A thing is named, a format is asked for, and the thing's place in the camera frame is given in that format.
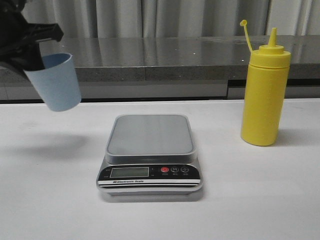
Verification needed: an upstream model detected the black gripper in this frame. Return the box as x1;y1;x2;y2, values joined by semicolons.
0;0;64;71

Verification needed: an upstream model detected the light blue plastic cup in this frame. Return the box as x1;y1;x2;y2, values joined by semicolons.
24;53;82;112

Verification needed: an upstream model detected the yellow squeeze bottle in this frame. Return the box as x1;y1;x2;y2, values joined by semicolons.
240;19;292;146

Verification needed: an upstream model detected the silver electronic kitchen scale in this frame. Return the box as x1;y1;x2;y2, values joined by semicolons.
96;114;203;196

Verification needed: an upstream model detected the grey curtain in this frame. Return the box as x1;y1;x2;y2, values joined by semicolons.
22;0;320;38

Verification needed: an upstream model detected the grey stone counter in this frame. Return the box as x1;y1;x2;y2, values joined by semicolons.
0;35;320;103

